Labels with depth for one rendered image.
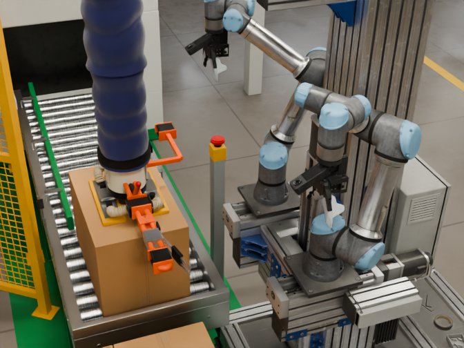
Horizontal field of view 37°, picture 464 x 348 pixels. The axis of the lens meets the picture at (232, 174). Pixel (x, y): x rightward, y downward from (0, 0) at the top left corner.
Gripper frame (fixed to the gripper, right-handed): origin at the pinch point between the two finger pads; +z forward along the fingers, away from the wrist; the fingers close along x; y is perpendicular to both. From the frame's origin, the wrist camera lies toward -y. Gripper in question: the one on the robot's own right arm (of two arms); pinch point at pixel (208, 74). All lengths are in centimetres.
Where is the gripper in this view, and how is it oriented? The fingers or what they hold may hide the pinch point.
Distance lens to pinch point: 287.9
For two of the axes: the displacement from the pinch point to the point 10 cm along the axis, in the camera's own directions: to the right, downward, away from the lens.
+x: -3.5, -5.3, 7.8
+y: 9.4, -1.8, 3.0
